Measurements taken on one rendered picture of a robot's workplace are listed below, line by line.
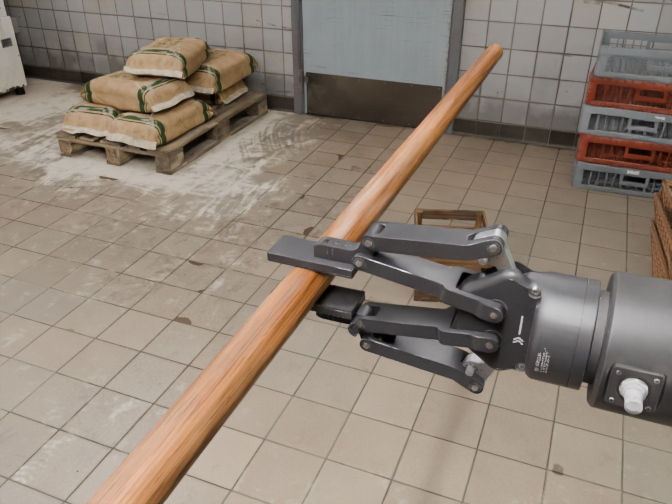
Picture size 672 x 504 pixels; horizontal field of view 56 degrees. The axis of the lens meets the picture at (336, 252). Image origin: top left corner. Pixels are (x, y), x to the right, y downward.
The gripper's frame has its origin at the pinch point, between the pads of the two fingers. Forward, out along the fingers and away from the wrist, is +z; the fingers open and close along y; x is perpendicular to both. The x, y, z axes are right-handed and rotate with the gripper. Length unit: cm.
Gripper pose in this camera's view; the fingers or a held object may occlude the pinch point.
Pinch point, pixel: (315, 276)
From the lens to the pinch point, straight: 49.4
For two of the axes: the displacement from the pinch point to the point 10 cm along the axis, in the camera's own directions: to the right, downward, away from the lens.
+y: 0.1, 8.7, 5.0
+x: 3.8, -4.7, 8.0
